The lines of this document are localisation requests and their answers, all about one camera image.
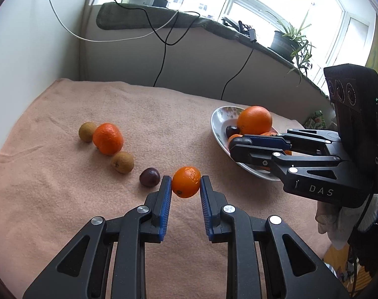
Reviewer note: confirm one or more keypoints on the white panel board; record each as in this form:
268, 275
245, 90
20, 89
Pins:
27, 53

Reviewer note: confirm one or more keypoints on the white window frame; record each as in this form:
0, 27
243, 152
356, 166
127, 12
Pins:
227, 4

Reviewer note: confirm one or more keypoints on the grey windowsill cloth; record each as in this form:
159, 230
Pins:
176, 18

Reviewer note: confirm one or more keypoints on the small orange tangerine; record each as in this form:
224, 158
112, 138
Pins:
235, 137

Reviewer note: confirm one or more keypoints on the grey flat device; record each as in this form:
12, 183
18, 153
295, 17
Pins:
232, 21

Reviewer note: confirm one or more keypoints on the green printed box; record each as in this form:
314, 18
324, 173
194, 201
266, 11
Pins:
315, 120

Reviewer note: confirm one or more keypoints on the white cloth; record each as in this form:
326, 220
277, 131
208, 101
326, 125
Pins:
332, 224

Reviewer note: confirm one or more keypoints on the large smooth orange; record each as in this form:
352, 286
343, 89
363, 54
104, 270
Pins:
254, 120

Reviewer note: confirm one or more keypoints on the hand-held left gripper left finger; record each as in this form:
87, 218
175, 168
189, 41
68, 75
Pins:
165, 205

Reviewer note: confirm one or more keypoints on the black power adapter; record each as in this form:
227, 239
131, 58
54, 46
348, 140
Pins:
159, 1

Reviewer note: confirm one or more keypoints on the pink towel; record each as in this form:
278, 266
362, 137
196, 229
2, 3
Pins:
67, 193

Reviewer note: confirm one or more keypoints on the white floral plate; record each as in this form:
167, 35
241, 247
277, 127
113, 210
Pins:
220, 121

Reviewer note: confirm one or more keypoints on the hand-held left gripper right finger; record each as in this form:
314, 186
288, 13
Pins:
206, 205

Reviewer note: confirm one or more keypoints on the dark purple plum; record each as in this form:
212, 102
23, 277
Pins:
231, 130
149, 177

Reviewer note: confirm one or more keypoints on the potted spider plant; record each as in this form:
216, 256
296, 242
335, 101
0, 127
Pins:
285, 42

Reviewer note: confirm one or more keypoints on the brown kiwi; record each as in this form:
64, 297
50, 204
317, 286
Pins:
86, 131
122, 162

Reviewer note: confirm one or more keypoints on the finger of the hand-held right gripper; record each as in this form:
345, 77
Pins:
266, 141
254, 155

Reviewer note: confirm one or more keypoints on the small black adapter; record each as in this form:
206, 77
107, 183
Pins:
253, 34

